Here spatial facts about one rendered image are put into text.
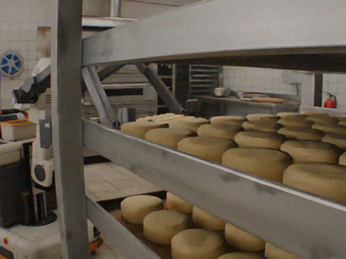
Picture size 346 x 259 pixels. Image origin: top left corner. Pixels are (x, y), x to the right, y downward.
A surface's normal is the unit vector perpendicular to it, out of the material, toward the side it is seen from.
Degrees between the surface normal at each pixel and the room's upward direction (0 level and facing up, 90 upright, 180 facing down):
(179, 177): 90
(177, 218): 0
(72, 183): 90
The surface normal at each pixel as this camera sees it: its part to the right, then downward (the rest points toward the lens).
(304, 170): 0.00, -0.99
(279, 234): -0.85, 0.07
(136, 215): -0.20, 0.15
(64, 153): 0.53, 0.13
